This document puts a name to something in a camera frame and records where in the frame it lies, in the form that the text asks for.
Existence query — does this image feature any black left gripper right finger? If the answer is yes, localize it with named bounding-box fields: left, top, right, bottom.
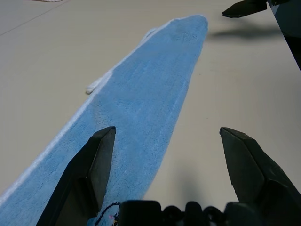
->
left=219, top=127, right=301, bottom=226

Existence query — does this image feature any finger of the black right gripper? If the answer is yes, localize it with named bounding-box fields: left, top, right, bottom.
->
left=222, top=0, right=269, bottom=18

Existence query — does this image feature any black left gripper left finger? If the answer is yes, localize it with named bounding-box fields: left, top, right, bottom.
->
left=35, top=126, right=117, bottom=226

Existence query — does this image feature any light blue towel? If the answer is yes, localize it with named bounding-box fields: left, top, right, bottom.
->
left=0, top=14, right=209, bottom=226

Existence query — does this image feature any pink towel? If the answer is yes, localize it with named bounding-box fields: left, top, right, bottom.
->
left=23, top=0, right=65, bottom=4

